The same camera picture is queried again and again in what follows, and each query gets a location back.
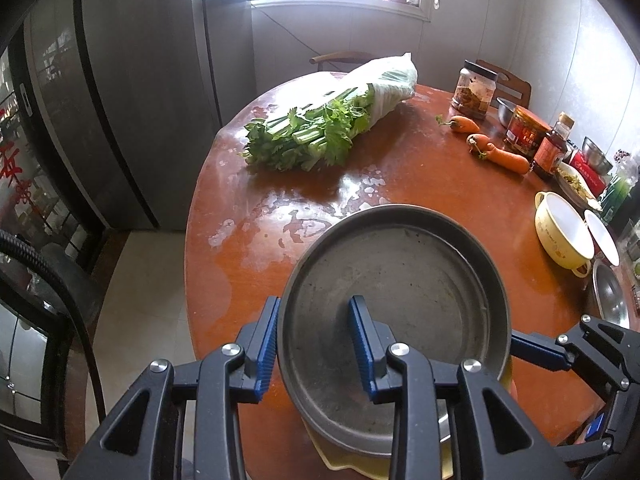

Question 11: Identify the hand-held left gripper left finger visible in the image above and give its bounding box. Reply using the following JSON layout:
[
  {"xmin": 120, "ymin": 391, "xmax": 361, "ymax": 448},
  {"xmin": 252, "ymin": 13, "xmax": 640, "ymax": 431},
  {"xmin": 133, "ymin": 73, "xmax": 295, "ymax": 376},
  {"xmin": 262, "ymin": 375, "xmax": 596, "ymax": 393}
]
[{"xmin": 65, "ymin": 296, "xmax": 281, "ymax": 480}]

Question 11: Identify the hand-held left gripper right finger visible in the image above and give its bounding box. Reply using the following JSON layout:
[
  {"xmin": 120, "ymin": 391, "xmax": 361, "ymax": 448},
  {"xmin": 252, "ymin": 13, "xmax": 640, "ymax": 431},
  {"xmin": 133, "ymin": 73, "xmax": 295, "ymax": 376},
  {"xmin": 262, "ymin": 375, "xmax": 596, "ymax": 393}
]
[{"xmin": 347, "ymin": 295, "xmax": 576, "ymax": 480}]

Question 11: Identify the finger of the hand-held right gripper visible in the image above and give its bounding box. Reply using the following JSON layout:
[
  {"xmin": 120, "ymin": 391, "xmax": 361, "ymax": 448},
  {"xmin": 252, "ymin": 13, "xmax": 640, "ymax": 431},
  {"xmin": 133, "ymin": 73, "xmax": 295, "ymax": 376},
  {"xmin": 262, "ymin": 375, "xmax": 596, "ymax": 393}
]
[
  {"xmin": 510, "ymin": 315, "xmax": 640, "ymax": 392},
  {"xmin": 550, "ymin": 410, "xmax": 626, "ymax": 463}
]

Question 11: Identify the round steel pan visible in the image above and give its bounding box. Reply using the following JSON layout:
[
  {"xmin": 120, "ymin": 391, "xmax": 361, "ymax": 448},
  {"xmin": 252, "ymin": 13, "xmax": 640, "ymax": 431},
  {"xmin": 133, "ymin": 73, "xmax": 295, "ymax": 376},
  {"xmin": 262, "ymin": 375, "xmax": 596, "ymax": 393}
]
[{"xmin": 276, "ymin": 203, "xmax": 512, "ymax": 456}]

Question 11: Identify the large steel bowl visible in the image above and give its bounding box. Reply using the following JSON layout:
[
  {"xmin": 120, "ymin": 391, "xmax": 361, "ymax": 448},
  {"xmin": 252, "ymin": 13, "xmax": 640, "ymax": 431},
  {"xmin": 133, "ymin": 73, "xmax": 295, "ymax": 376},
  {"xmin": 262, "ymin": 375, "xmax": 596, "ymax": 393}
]
[{"xmin": 591, "ymin": 260, "xmax": 632, "ymax": 328}]

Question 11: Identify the yellow shell-shaped plate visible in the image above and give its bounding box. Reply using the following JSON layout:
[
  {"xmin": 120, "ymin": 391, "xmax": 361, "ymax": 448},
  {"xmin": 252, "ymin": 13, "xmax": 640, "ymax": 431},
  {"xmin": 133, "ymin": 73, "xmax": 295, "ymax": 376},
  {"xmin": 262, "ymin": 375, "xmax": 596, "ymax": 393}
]
[{"xmin": 307, "ymin": 360, "xmax": 517, "ymax": 480}]

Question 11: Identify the yellow bowl white inside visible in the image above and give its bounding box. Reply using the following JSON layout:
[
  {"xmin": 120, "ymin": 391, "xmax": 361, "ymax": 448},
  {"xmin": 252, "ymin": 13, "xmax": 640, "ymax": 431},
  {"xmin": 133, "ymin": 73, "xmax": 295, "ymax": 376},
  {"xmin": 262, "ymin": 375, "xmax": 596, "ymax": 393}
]
[{"xmin": 534, "ymin": 191, "xmax": 595, "ymax": 278}]

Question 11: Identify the red bowl white inside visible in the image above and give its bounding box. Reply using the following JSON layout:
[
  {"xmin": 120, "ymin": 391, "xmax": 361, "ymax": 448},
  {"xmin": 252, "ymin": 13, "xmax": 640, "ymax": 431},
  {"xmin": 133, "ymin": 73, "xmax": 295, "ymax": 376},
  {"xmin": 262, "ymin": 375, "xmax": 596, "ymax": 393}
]
[{"xmin": 584, "ymin": 209, "xmax": 621, "ymax": 267}]

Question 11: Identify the white dish with food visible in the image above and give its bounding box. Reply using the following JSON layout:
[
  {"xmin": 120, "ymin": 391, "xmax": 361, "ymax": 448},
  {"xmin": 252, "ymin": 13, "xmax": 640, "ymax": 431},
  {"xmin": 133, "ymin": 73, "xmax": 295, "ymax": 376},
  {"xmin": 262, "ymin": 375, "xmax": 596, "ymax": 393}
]
[{"xmin": 554, "ymin": 160, "xmax": 603, "ymax": 212}]

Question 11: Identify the green drink bottle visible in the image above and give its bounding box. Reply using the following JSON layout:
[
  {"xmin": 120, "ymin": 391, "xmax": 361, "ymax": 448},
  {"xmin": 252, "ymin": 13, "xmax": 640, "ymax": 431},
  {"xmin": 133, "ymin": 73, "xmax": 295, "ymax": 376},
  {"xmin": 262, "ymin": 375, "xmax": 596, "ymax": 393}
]
[{"xmin": 600, "ymin": 160, "xmax": 640, "ymax": 226}]

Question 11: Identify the red box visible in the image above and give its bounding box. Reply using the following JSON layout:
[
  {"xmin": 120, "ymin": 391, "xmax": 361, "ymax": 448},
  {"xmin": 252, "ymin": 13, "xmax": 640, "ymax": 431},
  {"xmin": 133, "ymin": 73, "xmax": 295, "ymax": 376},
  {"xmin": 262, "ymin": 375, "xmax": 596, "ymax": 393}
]
[{"xmin": 570, "ymin": 151, "xmax": 611, "ymax": 198}]

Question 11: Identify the large carrot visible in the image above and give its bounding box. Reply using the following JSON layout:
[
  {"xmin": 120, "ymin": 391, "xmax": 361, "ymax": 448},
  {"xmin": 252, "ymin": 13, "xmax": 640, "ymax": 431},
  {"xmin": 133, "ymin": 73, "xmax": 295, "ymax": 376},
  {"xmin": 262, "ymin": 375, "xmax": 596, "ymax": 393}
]
[{"xmin": 482, "ymin": 144, "xmax": 531, "ymax": 176}]

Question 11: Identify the dark sauce bottle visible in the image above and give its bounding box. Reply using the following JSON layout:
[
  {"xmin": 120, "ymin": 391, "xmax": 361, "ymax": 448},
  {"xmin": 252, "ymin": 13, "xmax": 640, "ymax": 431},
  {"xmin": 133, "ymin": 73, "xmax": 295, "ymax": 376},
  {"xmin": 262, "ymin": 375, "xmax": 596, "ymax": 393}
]
[{"xmin": 532, "ymin": 112, "xmax": 576, "ymax": 181}]

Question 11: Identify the steel cup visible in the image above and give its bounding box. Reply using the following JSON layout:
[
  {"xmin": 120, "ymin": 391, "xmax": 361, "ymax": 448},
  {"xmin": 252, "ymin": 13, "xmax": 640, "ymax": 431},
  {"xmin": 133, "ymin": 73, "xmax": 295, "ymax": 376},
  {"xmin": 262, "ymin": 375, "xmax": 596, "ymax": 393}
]
[{"xmin": 581, "ymin": 136, "xmax": 613, "ymax": 175}]

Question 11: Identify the small carrot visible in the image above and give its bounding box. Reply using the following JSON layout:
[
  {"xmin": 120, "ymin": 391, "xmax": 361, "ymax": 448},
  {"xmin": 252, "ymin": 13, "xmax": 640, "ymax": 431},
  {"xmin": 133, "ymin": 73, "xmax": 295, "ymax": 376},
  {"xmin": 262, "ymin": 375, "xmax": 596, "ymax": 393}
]
[
  {"xmin": 467, "ymin": 133, "xmax": 497, "ymax": 160},
  {"xmin": 437, "ymin": 115, "xmax": 481, "ymax": 134}
]

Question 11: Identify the bagged celery bunch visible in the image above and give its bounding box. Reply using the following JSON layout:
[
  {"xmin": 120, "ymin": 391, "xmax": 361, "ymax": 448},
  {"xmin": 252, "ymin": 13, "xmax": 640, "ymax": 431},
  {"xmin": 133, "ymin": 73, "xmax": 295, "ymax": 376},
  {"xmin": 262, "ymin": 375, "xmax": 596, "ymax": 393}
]
[{"xmin": 241, "ymin": 52, "xmax": 418, "ymax": 172}]

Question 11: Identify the red-lid sauce jar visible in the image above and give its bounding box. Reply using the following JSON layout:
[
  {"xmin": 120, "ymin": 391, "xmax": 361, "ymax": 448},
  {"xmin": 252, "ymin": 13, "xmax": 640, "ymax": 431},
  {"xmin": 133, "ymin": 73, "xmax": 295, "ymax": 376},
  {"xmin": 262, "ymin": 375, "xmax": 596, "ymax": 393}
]
[{"xmin": 504, "ymin": 106, "xmax": 551, "ymax": 155}]

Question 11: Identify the small steel bowl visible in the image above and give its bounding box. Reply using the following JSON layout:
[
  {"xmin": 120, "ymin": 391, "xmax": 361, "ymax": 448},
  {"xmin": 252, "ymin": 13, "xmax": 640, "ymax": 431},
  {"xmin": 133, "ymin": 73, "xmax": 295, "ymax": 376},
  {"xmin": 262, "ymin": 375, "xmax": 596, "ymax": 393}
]
[{"xmin": 496, "ymin": 97, "xmax": 521, "ymax": 128}]

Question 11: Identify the black-lid pickle jar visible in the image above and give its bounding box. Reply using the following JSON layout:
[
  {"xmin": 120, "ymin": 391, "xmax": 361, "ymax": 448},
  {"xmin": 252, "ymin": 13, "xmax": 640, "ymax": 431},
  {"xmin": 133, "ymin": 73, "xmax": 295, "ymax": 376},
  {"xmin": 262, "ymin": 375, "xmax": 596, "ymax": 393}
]
[{"xmin": 451, "ymin": 60, "xmax": 499, "ymax": 121}]

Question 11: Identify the wooden chair with curved back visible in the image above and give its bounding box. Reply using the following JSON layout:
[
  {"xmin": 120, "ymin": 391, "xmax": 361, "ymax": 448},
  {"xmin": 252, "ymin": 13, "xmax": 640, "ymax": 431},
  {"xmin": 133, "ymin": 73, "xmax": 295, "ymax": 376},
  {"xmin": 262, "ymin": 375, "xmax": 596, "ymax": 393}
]
[{"xmin": 309, "ymin": 51, "xmax": 373, "ymax": 73}]

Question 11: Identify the grey refrigerator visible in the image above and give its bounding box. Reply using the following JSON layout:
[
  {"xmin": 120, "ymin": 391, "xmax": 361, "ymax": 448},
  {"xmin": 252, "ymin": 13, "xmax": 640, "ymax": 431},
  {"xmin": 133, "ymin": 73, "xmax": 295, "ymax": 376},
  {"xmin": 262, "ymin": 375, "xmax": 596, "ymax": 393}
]
[{"xmin": 22, "ymin": 0, "xmax": 256, "ymax": 231}]

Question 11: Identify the glass door with red decal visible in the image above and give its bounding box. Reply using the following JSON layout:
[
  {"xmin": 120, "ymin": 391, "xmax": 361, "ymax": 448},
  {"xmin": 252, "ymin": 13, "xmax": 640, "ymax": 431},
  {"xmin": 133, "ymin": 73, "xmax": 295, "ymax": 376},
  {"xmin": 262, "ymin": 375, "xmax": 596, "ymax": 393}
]
[{"xmin": 0, "ymin": 35, "xmax": 101, "ymax": 311}]

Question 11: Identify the black hose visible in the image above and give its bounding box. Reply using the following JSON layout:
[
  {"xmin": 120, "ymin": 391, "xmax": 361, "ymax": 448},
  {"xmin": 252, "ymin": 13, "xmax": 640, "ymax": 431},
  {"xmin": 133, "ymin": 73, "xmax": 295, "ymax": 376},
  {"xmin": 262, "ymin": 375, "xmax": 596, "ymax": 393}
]
[{"xmin": 0, "ymin": 230, "xmax": 107, "ymax": 423}]

